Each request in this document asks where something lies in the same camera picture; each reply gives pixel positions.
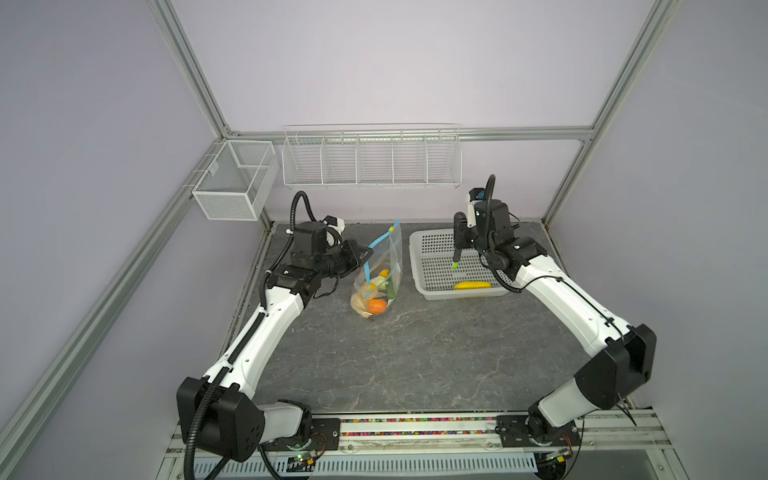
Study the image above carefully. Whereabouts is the dark green toy cucumber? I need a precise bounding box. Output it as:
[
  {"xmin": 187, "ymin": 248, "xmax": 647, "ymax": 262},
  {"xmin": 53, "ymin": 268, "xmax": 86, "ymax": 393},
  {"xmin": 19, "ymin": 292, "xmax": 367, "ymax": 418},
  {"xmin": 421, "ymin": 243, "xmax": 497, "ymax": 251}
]
[{"xmin": 451, "ymin": 240, "xmax": 463, "ymax": 270}]

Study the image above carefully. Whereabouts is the clear zip top bag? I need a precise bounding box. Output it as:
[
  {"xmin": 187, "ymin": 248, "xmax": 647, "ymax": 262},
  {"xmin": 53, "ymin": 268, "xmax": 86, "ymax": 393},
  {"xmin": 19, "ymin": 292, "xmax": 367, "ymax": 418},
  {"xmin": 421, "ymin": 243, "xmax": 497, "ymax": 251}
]
[{"xmin": 350, "ymin": 220, "xmax": 403, "ymax": 319}]

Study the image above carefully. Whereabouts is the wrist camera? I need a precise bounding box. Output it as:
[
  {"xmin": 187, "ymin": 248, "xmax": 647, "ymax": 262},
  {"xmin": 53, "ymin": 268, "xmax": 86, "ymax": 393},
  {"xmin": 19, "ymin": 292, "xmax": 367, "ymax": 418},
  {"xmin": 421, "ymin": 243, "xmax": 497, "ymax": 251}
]
[
  {"xmin": 466, "ymin": 187, "xmax": 486, "ymax": 228},
  {"xmin": 323, "ymin": 215, "xmax": 345, "ymax": 234}
]

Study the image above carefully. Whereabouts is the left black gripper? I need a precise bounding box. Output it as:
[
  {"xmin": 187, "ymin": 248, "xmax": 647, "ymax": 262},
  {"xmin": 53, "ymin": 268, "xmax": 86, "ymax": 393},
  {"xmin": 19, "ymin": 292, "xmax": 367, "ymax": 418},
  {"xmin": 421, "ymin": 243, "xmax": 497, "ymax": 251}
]
[{"xmin": 315, "ymin": 238, "xmax": 373, "ymax": 279}]

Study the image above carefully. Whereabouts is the white plastic perforated basket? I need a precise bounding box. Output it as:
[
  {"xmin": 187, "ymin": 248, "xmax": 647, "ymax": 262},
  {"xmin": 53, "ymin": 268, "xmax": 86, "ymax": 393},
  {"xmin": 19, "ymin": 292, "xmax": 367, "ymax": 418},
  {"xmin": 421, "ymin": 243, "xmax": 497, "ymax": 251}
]
[{"xmin": 409, "ymin": 228, "xmax": 508, "ymax": 301}]

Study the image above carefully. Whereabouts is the yellow toy banana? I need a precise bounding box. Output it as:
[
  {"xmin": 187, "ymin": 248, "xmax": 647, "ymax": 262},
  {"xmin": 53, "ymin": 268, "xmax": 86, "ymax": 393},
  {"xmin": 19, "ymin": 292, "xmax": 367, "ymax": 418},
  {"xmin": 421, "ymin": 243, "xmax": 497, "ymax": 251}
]
[{"xmin": 453, "ymin": 281, "xmax": 492, "ymax": 290}]

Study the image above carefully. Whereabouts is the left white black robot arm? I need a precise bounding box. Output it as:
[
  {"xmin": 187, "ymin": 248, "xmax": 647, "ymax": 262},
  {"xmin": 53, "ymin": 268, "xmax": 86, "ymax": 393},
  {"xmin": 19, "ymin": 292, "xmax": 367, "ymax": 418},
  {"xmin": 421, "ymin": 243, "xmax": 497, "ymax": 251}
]
[{"xmin": 176, "ymin": 191, "xmax": 372, "ymax": 479}]

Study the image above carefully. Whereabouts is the beige round toy bun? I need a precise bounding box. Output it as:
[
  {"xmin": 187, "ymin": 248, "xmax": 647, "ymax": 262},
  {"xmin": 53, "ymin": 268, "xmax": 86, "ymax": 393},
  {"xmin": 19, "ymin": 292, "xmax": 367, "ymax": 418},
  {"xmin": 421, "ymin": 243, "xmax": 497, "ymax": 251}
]
[{"xmin": 350, "ymin": 294, "xmax": 368, "ymax": 316}]

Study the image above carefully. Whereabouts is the small white mesh box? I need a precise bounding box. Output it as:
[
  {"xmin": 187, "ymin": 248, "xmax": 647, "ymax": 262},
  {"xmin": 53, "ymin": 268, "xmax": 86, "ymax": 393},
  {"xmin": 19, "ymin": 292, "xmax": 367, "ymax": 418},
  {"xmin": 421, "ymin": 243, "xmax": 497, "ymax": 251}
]
[{"xmin": 192, "ymin": 140, "xmax": 279, "ymax": 221}]

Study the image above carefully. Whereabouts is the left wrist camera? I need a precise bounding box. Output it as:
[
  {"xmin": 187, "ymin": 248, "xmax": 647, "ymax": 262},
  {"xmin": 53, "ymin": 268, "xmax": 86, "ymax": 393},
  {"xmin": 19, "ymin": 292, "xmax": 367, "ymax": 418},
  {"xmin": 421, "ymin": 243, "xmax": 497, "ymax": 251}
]
[{"xmin": 323, "ymin": 215, "xmax": 345, "ymax": 234}]

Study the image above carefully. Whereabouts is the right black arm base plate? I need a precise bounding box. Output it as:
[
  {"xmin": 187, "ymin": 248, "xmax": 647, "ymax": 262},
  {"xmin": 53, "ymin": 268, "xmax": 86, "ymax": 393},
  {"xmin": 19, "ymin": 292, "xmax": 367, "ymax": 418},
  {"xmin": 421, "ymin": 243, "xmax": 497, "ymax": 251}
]
[{"xmin": 494, "ymin": 414, "xmax": 582, "ymax": 447}]

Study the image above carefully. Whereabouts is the green leafy toy vegetable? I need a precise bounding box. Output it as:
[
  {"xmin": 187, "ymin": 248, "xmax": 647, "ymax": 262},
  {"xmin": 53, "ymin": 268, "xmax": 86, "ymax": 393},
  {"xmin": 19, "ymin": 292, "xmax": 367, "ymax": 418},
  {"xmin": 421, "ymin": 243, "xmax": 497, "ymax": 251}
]
[{"xmin": 385, "ymin": 272, "xmax": 398, "ymax": 302}]

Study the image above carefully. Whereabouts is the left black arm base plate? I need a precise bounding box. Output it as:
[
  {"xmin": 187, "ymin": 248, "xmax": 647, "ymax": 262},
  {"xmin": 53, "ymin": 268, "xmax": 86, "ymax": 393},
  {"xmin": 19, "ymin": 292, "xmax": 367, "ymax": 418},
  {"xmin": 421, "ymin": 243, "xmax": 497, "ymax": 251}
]
[{"xmin": 262, "ymin": 417, "xmax": 341, "ymax": 452}]

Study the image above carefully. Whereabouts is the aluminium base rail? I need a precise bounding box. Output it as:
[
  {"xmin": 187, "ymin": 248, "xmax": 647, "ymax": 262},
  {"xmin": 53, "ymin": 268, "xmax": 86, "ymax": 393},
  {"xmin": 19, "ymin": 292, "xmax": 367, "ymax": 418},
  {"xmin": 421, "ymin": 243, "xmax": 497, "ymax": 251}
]
[{"xmin": 161, "ymin": 409, "xmax": 674, "ymax": 460}]

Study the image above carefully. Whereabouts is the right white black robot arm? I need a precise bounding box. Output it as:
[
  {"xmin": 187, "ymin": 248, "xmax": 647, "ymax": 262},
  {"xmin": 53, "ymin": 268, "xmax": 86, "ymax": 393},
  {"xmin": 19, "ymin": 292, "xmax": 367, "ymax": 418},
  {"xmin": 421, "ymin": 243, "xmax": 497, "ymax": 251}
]
[{"xmin": 453, "ymin": 189, "xmax": 657, "ymax": 444}]

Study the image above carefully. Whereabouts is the long white wire shelf basket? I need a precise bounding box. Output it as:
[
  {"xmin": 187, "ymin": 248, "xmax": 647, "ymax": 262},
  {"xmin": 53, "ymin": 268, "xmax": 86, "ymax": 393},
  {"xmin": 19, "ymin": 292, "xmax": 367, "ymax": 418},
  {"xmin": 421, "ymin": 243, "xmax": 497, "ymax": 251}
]
[{"xmin": 282, "ymin": 123, "xmax": 463, "ymax": 188}]

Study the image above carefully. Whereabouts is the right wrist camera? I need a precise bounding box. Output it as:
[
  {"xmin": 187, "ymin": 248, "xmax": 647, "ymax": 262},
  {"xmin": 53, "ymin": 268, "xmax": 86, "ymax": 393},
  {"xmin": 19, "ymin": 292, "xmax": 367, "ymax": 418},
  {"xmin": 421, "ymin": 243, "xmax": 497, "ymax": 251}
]
[{"xmin": 466, "ymin": 187, "xmax": 486, "ymax": 228}]

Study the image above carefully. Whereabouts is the orange toy carrot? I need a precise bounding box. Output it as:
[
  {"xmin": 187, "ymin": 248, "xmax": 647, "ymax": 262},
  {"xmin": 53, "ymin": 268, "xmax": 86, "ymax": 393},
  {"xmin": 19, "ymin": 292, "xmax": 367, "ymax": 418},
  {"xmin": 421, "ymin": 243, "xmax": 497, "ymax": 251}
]
[{"xmin": 367, "ymin": 298, "xmax": 389, "ymax": 315}]

